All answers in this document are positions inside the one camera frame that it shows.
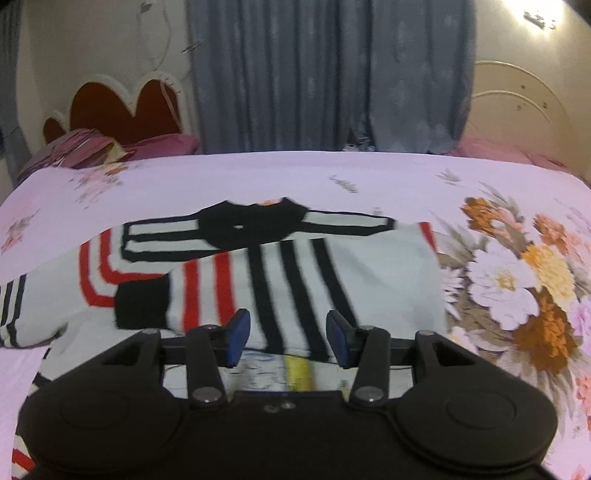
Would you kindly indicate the cream round headboard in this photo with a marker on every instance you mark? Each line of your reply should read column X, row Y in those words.
column 513, row 107

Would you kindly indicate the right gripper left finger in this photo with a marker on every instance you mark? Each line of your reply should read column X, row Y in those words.
column 209, row 348

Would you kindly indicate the striped knit sweater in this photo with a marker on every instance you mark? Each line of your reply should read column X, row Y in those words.
column 286, row 264

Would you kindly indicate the wall lamp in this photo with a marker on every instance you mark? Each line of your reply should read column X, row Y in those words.
column 540, row 21

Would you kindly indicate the red white heart headboard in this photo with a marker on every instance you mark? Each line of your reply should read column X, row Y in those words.
column 155, row 106

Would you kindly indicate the magenta pillow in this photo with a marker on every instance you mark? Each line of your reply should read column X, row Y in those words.
column 168, row 145

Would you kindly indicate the blue grey curtain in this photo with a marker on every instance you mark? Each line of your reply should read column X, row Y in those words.
column 388, row 76

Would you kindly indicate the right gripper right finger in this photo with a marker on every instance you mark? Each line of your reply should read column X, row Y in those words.
column 366, row 349

